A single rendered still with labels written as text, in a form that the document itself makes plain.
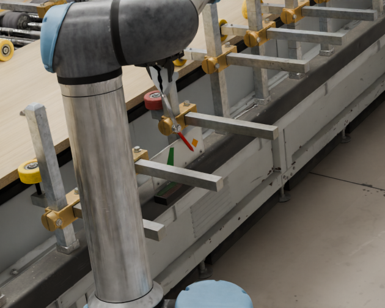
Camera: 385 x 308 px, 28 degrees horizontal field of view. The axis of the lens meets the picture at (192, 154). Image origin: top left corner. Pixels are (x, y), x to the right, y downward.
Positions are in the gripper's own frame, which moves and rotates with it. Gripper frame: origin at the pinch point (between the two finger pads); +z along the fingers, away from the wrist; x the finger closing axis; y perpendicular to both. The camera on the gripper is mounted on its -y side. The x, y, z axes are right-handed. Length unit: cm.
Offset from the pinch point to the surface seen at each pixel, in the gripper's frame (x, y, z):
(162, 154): 5.3, 1.5, 21.1
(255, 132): -19.4, 13.9, 15.2
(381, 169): 2, 148, 101
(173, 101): 6.0, 10.8, 7.9
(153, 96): 16.6, 14.5, 9.4
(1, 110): 59, -10, 10
